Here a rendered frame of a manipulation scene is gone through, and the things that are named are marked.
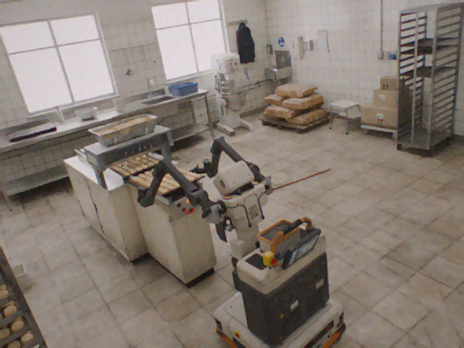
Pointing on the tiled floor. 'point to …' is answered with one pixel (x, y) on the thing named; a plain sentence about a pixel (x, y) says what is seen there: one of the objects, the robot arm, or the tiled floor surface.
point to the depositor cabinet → (109, 208)
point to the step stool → (345, 111)
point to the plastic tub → (21, 275)
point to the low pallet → (295, 124)
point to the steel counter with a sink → (159, 106)
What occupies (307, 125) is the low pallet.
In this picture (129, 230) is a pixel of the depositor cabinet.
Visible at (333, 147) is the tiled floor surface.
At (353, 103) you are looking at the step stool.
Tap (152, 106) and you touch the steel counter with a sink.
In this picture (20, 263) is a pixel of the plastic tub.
